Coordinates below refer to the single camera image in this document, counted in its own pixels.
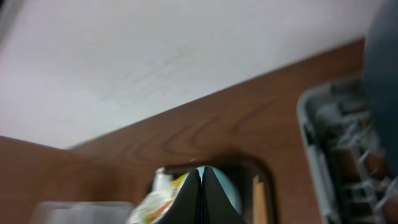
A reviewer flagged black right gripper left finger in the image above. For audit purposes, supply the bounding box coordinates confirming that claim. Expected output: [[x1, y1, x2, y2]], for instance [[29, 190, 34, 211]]
[[157, 169, 202, 224]]

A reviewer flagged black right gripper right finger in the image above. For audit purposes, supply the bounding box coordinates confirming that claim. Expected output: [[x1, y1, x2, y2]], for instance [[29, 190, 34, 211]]
[[201, 166, 246, 224]]

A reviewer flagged wooden chopstick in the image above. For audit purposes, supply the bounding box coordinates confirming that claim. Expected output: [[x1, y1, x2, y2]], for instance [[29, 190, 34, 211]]
[[257, 182, 268, 224], [252, 175, 259, 224]]

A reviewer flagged dark blue plate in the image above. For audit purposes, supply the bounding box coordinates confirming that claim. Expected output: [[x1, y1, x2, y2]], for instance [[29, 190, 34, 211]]
[[363, 0, 397, 173]]

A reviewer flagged grey dishwasher rack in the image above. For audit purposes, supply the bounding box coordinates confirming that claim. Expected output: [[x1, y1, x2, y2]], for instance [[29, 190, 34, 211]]
[[297, 77, 397, 223]]

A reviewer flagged light blue bowl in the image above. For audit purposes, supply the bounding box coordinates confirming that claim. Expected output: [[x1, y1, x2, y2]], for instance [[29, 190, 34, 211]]
[[210, 166, 243, 215]]

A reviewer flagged crumpled plastic snack wrapper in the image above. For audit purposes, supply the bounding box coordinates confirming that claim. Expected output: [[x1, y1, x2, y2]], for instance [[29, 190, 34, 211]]
[[126, 167, 188, 224]]

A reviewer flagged dark brown serving tray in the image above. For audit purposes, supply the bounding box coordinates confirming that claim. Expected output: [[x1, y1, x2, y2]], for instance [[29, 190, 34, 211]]
[[164, 153, 279, 224]]

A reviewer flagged clear plastic bin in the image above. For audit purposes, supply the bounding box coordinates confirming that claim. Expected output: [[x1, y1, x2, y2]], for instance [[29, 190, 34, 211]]
[[30, 201, 133, 224]]

